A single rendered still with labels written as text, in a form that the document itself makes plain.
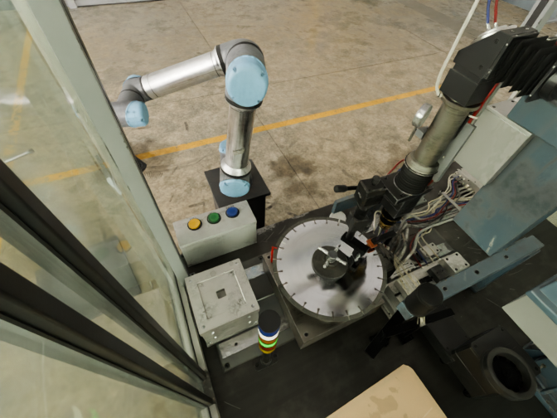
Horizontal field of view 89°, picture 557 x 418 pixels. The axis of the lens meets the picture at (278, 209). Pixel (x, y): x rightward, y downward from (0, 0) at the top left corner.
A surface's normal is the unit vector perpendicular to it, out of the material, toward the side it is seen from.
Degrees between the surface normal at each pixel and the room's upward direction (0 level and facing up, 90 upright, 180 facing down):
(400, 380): 0
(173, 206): 0
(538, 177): 90
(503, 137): 90
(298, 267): 0
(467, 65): 90
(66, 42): 90
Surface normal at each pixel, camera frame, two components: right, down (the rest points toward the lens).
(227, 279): 0.05, -0.61
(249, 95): 0.14, 0.70
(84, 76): 0.41, 0.73
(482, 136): -0.91, 0.30
